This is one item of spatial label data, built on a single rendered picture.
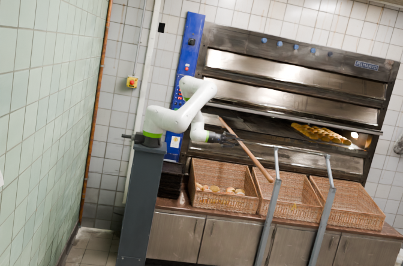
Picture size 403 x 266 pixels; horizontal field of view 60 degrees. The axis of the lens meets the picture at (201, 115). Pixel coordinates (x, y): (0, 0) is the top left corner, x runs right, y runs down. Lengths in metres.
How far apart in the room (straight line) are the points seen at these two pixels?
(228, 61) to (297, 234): 1.63
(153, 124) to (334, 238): 1.98
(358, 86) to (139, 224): 2.42
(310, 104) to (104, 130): 1.95
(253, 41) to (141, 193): 1.74
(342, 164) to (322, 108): 0.62
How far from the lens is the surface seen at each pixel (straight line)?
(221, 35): 3.21
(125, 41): 3.17
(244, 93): 3.27
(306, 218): 3.27
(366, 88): 3.73
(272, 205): 2.98
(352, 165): 3.86
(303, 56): 3.43
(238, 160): 3.42
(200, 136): 2.67
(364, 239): 3.56
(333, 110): 3.60
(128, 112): 3.22
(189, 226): 2.99
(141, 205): 2.30
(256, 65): 3.28
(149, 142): 2.18
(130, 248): 2.45
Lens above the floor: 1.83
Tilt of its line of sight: 10 degrees down
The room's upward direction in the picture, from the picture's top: 11 degrees clockwise
